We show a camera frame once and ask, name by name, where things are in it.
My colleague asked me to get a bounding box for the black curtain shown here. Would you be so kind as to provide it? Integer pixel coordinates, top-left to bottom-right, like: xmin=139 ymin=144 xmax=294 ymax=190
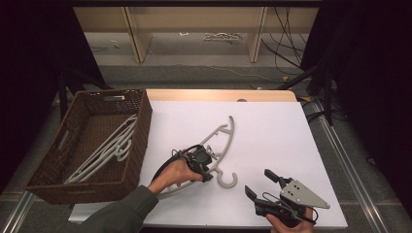
xmin=299 ymin=0 xmax=412 ymax=221
xmin=0 ymin=0 xmax=110 ymax=195

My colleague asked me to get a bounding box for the grey plastic clothes hanger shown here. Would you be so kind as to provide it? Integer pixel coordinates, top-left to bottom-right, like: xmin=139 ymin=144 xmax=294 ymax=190
xmin=66 ymin=124 xmax=137 ymax=185
xmin=157 ymin=115 xmax=239 ymax=198
xmin=63 ymin=114 xmax=139 ymax=184

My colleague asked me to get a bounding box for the metal floor rail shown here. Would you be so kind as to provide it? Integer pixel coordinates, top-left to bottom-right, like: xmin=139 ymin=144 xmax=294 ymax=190
xmin=0 ymin=189 xmax=35 ymax=233
xmin=312 ymin=98 xmax=392 ymax=233

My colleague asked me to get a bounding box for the pile of pale hangers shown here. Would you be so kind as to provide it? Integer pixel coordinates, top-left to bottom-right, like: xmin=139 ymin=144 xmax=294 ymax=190
xmin=203 ymin=31 xmax=244 ymax=45

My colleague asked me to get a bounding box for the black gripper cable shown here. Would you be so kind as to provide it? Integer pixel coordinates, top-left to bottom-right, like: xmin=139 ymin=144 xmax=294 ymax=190
xmin=151 ymin=144 xmax=201 ymax=183

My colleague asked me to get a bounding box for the white table cover sheet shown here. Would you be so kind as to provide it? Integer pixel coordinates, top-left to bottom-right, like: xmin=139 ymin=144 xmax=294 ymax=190
xmin=68 ymin=99 xmax=349 ymax=230

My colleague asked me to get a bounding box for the beige wooden shelving unit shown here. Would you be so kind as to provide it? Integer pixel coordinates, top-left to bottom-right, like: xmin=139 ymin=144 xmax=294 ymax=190
xmin=73 ymin=6 xmax=321 ymax=64

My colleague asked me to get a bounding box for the black power cable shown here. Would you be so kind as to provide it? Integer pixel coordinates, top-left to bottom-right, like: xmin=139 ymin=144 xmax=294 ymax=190
xmin=282 ymin=6 xmax=309 ymax=54
xmin=260 ymin=6 xmax=304 ymax=76

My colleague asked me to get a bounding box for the brown wicker basket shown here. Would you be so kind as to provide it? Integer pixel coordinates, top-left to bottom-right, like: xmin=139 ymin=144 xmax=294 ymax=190
xmin=24 ymin=88 xmax=154 ymax=206

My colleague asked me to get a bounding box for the black metal stand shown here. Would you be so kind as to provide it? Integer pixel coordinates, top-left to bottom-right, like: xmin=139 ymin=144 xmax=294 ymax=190
xmin=276 ymin=48 xmax=336 ymax=126
xmin=55 ymin=68 xmax=114 ymax=121

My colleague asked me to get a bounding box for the person's left hand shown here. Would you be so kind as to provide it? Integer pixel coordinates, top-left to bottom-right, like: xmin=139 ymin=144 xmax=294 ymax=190
xmin=147 ymin=157 xmax=203 ymax=196

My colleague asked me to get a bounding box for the white floor cable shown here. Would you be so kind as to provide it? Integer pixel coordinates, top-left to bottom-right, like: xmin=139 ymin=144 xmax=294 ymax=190
xmin=173 ymin=62 xmax=280 ymax=83

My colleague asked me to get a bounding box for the thin gripper wire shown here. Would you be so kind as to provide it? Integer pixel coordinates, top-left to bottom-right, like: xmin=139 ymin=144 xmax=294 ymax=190
xmin=261 ymin=191 xmax=320 ymax=225

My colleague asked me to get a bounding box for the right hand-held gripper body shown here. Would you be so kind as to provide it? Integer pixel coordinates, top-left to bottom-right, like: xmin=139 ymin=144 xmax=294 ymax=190
xmin=254 ymin=177 xmax=331 ymax=228

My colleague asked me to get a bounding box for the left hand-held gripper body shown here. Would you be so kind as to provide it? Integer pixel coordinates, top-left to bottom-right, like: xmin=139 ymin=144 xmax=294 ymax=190
xmin=185 ymin=144 xmax=214 ymax=175

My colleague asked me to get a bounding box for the person's right hand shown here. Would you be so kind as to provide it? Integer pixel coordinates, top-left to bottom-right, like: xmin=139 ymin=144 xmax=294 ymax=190
xmin=265 ymin=208 xmax=316 ymax=233

